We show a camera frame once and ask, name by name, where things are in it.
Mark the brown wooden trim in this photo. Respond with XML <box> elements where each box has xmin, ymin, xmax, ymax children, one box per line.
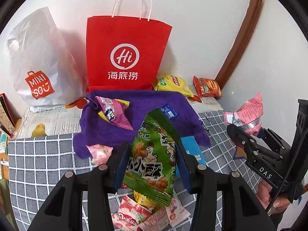
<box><xmin>215</xmin><ymin>0</ymin><xmax>266</xmax><ymax>98</ymax></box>

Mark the white and pink snack packet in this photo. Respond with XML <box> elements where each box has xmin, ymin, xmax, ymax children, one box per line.
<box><xmin>165</xmin><ymin>194</ymin><xmax>190</xmax><ymax>227</ymax></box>

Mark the small pink snack packet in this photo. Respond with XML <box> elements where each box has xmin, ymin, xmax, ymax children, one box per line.
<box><xmin>86</xmin><ymin>144</ymin><xmax>113</xmax><ymax>166</ymax></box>

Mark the black cable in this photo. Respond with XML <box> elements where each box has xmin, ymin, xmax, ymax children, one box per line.
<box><xmin>265</xmin><ymin>135</ymin><xmax>301</xmax><ymax>216</ymax></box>

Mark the grey checked blanket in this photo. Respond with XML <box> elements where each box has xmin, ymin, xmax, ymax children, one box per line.
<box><xmin>7</xmin><ymin>111</ymin><xmax>248</xmax><ymax>231</ymax></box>

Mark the green chicken print snack packet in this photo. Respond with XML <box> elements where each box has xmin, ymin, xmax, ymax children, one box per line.
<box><xmin>121</xmin><ymin>107</ymin><xmax>183</xmax><ymax>207</ymax></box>

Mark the small blue snack packet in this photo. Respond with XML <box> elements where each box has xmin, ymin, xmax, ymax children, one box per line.
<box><xmin>161</xmin><ymin>104</ymin><xmax>180</xmax><ymax>119</ymax></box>

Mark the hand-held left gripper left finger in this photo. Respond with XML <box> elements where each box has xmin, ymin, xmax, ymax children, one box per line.
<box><xmin>28</xmin><ymin>142</ymin><xmax>131</xmax><ymax>231</ymax></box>

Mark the brown printed box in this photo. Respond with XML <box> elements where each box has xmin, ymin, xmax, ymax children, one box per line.
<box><xmin>0</xmin><ymin>93</ymin><xmax>15</xmax><ymax>135</ymax></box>

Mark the orange chips bag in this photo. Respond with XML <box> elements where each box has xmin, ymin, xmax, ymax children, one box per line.
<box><xmin>192</xmin><ymin>76</ymin><xmax>223</xmax><ymax>98</ymax></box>

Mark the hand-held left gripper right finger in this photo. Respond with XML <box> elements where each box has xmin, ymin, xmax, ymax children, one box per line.
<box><xmin>174</xmin><ymin>141</ymin><xmax>277</xmax><ymax>231</ymax></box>

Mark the pink and purple snack packet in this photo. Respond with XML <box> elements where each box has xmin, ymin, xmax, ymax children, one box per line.
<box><xmin>95</xmin><ymin>96</ymin><xmax>135</xmax><ymax>132</ymax></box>

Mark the red paper bag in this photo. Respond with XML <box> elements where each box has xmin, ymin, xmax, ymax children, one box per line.
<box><xmin>85</xmin><ymin>0</ymin><xmax>173</xmax><ymax>94</ymax></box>

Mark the small yellow snack packet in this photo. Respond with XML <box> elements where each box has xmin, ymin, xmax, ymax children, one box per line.
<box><xmin>133</xmin><ymin>190</ymin><xmax>159</xmax><ymax>210</ymax></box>

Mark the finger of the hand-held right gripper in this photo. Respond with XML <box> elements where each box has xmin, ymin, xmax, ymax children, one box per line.
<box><xmin>226</xmin><ymin>124</ymin><xmax>285</xmax><ymax>162</ymax></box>
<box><xmin>258</xmin><ymin>127</ymin><xmax>292</xmax><ymax>153</ymax></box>

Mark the purple towel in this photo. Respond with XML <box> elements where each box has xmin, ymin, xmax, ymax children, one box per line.
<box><xmin>73</xmin><ymin>90</ymin><xmax>212</xmax><ymax>159</ymax></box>

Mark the person's right hand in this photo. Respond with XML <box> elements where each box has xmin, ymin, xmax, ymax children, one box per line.
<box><xmin>255</xmin><ymin>180</ymin><xmax>293</xmax><ymax>216</ymax></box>

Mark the light pink snack packet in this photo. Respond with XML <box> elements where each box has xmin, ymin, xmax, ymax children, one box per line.
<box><xmin>223</xmin><ymin>91</ymin><xmax>264</xmax><ymax>136</ymax></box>

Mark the yellow chips bag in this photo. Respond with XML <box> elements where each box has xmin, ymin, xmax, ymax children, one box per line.
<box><xmin>152</xmin><ymin>74</ymin><xmax>194</xmax><ymax>99</ymax></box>

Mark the red and white snack packet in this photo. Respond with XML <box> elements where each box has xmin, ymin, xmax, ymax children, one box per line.
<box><xmin>111</xmin><ymin>195</ymin><xmax>152</xmax><ymax>231</ymax></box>

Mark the white plastic shopping bag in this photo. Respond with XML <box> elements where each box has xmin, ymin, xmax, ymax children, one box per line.
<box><xmin>6</xmin><ymin>7</ymin><xmax>89</xmax><ymax>112</ymax></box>

